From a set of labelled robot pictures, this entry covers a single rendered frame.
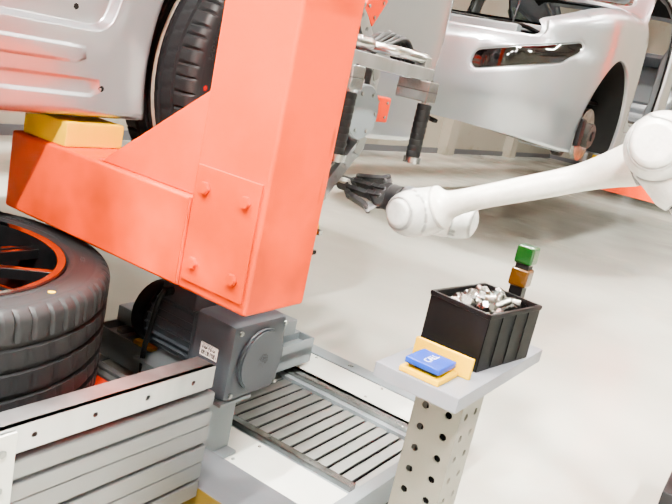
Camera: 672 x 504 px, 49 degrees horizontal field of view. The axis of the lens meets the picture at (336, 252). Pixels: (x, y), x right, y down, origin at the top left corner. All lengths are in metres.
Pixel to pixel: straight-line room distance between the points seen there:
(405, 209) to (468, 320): 0.36
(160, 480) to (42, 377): 0.29
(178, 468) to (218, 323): 0.31
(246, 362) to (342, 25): 0.70
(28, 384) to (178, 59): 0.78
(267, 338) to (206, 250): 0.37
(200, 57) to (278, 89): 0.51
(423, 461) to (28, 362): 0.76
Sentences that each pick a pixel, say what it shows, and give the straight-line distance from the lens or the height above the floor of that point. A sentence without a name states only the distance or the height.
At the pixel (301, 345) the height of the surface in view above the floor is 0.16.
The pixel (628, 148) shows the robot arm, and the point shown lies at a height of 0.91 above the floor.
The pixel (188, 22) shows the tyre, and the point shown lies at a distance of 1.68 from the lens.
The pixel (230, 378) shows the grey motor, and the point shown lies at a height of 0.29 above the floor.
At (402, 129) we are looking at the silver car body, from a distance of 2.53.
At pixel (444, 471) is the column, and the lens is 1.50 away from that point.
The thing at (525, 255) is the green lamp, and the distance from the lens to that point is 1.62.
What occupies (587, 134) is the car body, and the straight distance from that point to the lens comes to 4.77.
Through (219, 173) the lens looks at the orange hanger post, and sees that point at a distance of 1.22.
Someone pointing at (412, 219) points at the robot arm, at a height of 0.65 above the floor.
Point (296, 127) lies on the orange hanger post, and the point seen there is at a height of 0.84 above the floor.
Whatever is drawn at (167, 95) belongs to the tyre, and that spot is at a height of 0.80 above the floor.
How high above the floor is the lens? 0.94
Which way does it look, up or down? 14 degrees down
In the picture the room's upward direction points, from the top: 12 degrees clockwise
